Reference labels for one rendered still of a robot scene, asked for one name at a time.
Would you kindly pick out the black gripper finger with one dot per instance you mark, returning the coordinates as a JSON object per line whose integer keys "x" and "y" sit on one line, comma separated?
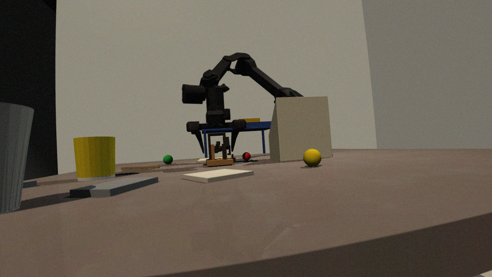
{"x": 199, "y": 138}
{"x": 234, "y": 134}

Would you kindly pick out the green ball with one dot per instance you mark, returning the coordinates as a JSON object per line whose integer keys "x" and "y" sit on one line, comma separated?
{"x": 167, "y": 159}

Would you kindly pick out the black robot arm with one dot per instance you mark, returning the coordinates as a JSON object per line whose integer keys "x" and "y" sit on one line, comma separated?
{"x": 210, "y": 91}

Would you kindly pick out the red ball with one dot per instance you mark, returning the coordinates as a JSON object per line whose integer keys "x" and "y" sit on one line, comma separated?
{"x": 246, "y": 156}

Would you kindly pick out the yellow ball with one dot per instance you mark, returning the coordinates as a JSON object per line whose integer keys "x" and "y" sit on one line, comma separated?
{"x": 312, "y": 157}

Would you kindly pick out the yellow cup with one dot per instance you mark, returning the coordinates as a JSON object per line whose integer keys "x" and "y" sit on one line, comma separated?
{"x": 94, "y": 158}

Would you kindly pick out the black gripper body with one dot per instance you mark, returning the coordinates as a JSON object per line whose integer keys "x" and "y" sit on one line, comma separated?
{"x": 235, "y": 124}

